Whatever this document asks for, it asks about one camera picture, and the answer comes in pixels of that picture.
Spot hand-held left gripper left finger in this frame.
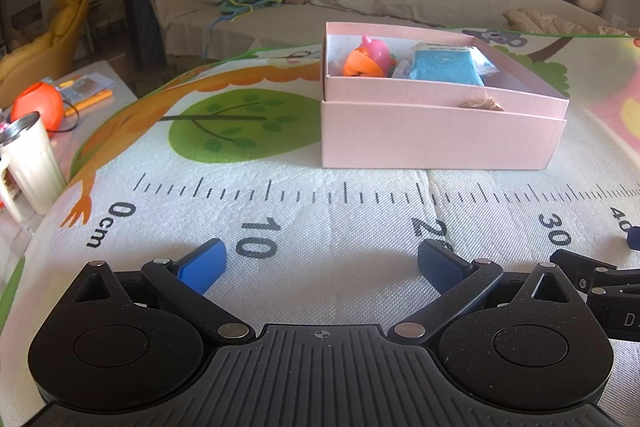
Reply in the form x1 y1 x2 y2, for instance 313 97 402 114
72 238 256 342

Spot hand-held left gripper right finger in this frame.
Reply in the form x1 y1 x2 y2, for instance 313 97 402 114
392 238 576 342

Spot pink cardboard box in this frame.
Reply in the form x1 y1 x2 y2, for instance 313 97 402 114
320 22 571 170

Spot blue tissue pack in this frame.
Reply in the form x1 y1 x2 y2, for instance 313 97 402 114
410 42 498 86

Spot orange translucent toy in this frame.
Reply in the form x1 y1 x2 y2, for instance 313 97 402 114
343 49 383 78

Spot printed play mat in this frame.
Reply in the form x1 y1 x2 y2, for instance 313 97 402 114
0 24 640 427

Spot white side table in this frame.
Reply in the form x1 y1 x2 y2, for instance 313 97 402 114
0 59 139 238

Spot white cup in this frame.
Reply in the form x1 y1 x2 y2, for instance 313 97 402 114
0 112 68 216

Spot yellow pencils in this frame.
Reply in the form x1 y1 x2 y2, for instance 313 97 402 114
55 89 114 116

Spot clear card packet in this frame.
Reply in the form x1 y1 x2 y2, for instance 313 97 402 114
57 76 113 102

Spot magenta plastic toy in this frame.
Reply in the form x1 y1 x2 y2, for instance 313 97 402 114
360 36 397 75

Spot orange ball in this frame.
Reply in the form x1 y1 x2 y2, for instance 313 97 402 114
11 81 66 138

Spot beige quilted blanket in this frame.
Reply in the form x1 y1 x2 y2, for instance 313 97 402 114
504 8 609 36

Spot yellow chair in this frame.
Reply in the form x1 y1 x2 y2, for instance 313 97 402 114
0 0 96 95

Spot black cable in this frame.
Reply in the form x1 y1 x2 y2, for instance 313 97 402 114
47 101 82 138

